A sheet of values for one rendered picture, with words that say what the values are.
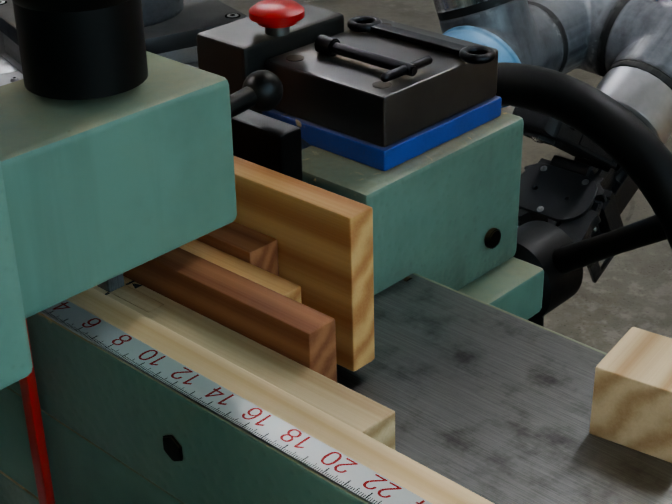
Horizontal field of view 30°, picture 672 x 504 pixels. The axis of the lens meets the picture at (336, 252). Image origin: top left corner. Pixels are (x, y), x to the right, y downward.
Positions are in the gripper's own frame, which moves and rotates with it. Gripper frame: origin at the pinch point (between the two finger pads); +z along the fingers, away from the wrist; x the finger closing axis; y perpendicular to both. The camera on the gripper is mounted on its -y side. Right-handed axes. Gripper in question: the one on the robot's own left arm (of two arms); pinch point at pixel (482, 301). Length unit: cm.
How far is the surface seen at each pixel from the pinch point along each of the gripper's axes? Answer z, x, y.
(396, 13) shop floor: -159, 201, 177
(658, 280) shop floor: -75, 51, 128
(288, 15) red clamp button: 5.5, -3.6, -37.7
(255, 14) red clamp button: 6.4, -2.1, -38.2
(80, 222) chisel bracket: 24, -12, -46
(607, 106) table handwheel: -5.1, -13.5, -22.5
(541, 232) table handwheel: -0.6, -8.9, -12.9
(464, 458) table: 21.4, -24.6, -32.9
